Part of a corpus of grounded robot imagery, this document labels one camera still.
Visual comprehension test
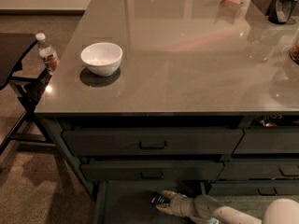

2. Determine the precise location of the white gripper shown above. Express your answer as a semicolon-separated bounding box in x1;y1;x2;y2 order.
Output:
156;190;197;217

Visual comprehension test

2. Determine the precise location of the blue rxbar blueberry wrapper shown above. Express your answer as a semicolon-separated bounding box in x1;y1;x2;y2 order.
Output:
150;192;170;205

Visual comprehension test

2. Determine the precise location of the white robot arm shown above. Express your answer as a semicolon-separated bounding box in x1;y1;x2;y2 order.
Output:
150;190;299;224

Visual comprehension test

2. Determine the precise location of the middle left drawer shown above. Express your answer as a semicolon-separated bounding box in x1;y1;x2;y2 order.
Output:
80;160;223;181

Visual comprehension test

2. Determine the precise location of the open bottom left drawer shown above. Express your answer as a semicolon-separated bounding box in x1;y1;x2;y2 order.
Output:
93;180;206;224

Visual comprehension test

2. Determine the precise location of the bottom right drawer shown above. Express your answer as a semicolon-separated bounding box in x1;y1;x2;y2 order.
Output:
206;181;299;196

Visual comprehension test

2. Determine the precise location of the middle right drawer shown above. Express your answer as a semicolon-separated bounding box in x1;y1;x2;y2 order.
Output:
219;160;299;180

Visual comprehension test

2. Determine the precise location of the top left drawer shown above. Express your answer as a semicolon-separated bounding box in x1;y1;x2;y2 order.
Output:
62;128;244;156

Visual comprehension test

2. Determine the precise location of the top right drawer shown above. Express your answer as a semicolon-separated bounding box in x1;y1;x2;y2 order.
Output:
234;127;299;154

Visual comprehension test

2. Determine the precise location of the white ceramic bowl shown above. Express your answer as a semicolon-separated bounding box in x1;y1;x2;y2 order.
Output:
80;42;123;77

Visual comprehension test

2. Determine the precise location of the clear plastic water bottle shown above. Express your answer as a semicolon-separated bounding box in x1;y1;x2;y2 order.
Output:
36;33;59;74

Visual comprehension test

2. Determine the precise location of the glass jar with snacks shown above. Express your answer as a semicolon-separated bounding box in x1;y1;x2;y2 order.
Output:
289;36;299;64

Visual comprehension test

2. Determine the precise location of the dark chair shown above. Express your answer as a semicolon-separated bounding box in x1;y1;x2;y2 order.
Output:
0;33;52;153

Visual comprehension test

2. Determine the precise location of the dark metal cup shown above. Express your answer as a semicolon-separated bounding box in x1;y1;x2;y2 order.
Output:
268;0;298;24

